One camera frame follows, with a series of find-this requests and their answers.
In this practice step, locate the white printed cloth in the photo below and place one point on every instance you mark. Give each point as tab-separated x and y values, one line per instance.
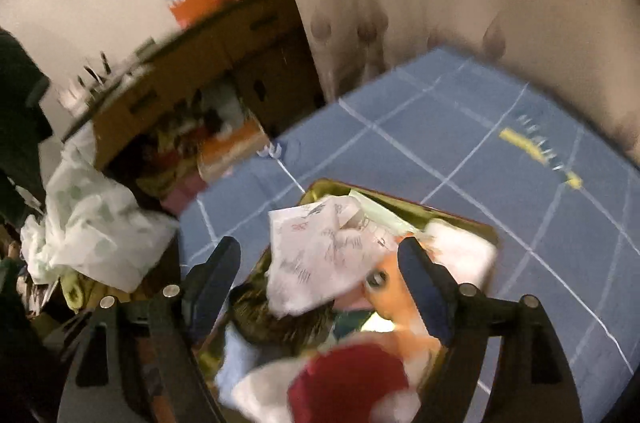
315	263

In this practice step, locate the light blue fuzzy cloth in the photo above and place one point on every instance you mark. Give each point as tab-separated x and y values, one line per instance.
240	358

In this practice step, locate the large cardboard box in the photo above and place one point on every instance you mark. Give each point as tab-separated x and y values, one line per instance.
200	53

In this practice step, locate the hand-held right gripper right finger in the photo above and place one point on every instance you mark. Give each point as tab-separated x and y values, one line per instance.
421	295

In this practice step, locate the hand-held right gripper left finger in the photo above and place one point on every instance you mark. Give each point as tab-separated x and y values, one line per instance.
215	288

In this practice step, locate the orange tissue box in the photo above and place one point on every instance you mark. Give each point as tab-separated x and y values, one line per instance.
230	148

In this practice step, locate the red and white plush hat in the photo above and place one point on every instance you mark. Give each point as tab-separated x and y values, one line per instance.
345	383

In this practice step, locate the pink box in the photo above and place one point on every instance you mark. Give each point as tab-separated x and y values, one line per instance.
185	193

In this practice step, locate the blue checked bedsheet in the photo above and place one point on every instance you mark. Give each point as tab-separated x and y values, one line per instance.
450	128

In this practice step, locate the yellow cloth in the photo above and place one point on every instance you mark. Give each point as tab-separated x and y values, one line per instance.
77	290

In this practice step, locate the plain white cloth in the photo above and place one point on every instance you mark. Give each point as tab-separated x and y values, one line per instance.
465	253

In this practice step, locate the white plastic bag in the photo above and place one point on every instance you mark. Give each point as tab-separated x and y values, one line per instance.
100	213

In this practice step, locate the orange plush toy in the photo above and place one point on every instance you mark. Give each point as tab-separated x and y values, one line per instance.
395	300

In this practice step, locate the dark patterned cloth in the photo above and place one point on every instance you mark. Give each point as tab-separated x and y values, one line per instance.
280	333

